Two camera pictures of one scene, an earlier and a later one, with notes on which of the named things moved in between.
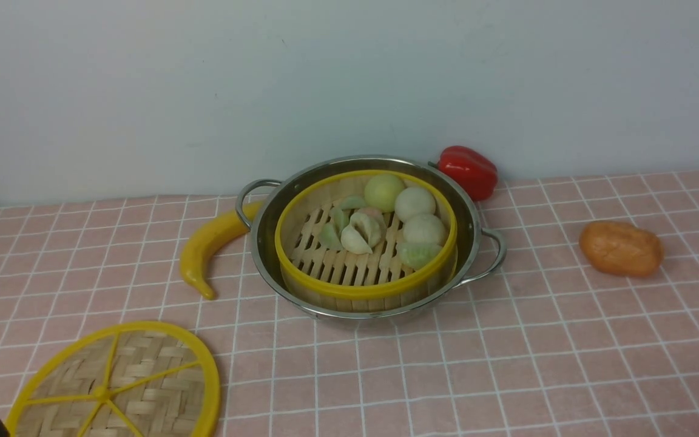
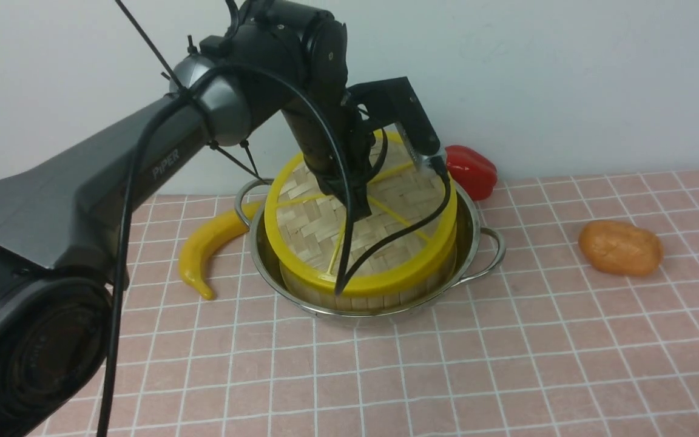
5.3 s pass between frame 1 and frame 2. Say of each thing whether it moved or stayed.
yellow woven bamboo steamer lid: moved
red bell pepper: stayed
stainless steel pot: stayed
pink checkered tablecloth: stayed
